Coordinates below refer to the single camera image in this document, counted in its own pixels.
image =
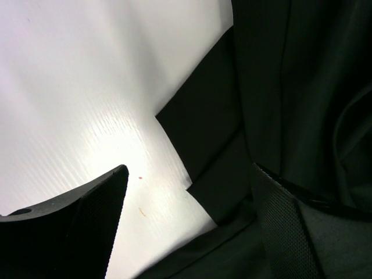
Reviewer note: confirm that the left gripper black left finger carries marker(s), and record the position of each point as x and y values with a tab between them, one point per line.
68	236

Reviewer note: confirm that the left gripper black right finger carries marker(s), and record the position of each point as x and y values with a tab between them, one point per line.
307	236

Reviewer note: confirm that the black trousers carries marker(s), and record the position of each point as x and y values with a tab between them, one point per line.
287	87

